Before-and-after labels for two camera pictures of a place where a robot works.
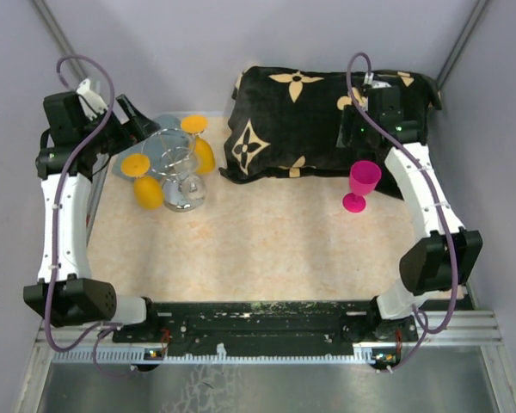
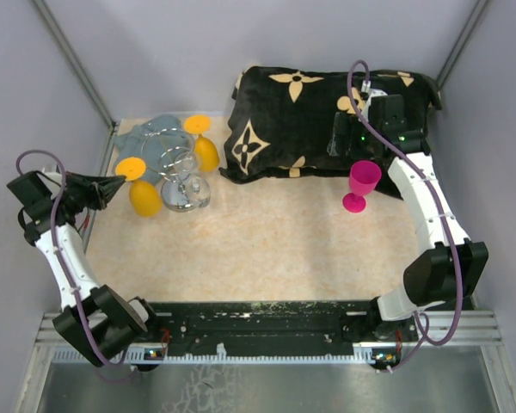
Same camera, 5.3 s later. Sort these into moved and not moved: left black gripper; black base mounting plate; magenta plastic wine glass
Moved: left black gripper
Not moved: black base mounting plate; magenta plastic wine glass
